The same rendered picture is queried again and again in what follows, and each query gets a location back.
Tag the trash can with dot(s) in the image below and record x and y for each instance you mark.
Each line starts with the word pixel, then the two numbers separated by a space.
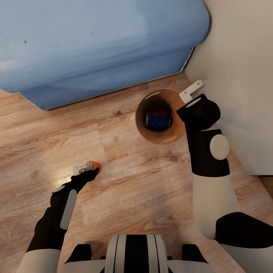
pixel 162 98

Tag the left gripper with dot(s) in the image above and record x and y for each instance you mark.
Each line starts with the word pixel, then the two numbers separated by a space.
pixel 86 176

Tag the sofa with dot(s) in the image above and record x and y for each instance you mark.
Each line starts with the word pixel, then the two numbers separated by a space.
pixel 57 52

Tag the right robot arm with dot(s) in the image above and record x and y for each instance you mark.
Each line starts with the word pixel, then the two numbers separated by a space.
pixel 216 210

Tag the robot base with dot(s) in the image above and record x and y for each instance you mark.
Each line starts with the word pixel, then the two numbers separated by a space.
pixel 80 262

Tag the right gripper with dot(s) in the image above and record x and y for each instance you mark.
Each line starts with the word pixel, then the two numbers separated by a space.
pixel 181 112

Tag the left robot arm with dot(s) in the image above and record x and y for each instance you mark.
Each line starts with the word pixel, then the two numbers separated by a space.
pixel 42 255

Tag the robot trunk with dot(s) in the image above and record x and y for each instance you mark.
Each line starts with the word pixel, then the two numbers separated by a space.
pixel 136 254

